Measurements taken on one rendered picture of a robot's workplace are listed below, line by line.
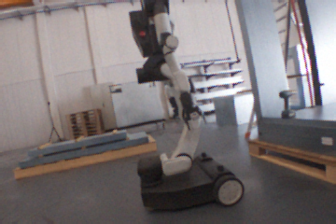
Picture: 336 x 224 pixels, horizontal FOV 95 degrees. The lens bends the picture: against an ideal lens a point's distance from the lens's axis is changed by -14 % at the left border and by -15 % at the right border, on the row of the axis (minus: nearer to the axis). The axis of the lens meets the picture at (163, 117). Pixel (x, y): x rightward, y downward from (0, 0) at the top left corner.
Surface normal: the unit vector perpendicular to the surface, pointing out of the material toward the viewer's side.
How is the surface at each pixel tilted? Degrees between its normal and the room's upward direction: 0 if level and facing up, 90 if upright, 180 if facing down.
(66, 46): 90
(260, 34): 90
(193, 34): 90
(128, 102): 78
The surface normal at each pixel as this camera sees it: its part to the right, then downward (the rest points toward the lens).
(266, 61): 0.21, 0.04
